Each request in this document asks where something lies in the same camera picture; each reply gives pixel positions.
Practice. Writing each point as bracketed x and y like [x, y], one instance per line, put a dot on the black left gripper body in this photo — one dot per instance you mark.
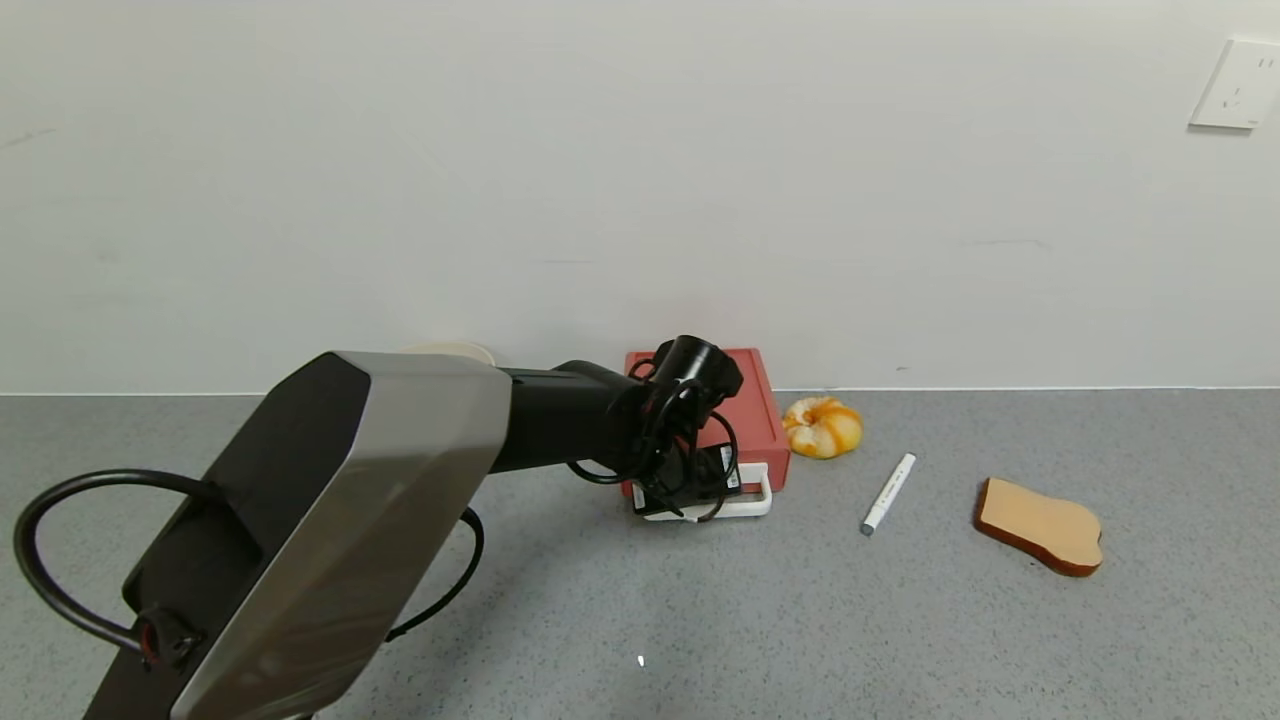
[693, 485]

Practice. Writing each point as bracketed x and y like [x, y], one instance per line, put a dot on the black and silver left robot arm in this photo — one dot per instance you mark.
[350, 500]

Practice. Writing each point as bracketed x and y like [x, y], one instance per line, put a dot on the red drawer case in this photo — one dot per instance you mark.
[758, 420]

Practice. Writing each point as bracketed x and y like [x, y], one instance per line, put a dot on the orange and white bread roll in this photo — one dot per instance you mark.
[822, 428]

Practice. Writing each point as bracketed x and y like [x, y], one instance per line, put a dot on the white marker pen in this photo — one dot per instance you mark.
[888, 494]

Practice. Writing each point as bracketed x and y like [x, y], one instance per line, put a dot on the beige ribbed bowl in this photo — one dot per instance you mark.
[450, 348]

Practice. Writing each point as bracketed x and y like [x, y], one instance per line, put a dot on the toast slice with brown crust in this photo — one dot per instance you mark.
[1040, 523]

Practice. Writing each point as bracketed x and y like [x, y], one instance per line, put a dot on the white wall socket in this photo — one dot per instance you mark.
[1238, 85]

